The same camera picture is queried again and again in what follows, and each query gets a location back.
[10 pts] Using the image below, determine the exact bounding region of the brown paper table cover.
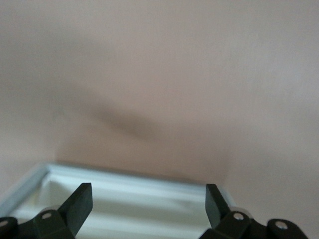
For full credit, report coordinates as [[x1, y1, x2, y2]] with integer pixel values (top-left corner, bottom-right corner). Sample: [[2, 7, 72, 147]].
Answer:
[[0, 0, 319, 239]]

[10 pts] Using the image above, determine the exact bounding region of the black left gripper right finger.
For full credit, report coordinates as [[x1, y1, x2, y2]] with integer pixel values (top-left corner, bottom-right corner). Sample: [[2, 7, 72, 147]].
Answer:
[[204, 184, 310, 239]]

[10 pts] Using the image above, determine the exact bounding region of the white tray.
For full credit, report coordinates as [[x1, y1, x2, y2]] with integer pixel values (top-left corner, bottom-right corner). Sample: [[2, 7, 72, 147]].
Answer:
[[0, 163, 240, 239]]

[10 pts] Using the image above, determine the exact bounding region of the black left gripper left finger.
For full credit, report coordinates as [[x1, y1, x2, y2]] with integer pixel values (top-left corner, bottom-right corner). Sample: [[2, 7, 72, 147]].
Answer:
[[0, 183, 94, 239]]

